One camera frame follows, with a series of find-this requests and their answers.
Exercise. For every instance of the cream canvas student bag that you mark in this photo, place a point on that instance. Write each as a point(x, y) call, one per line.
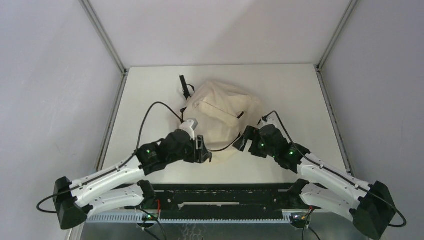
point(223, 113)

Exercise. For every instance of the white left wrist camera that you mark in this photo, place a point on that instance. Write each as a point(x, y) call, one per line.
point(189, 127)

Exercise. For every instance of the aluminium frame left post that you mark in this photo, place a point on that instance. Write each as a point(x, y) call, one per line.
point(98, 26)

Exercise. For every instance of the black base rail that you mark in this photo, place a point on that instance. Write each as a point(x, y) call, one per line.
point(235, 203)

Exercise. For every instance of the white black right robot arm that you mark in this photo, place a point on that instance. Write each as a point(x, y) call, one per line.
point(370, 207)

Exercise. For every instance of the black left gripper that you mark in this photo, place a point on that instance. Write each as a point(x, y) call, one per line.
point(200, 155)

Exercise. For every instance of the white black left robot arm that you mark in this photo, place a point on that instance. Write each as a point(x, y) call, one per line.
point(123, 185)

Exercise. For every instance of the aluminium frame post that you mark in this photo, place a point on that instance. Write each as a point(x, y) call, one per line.
point(98, 26)
point(337, 33)

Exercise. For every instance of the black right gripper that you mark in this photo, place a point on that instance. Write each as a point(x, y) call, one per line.
point(250, 133)

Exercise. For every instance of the aluminium frame right post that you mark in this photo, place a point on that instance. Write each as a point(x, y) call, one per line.
point(337, 33)

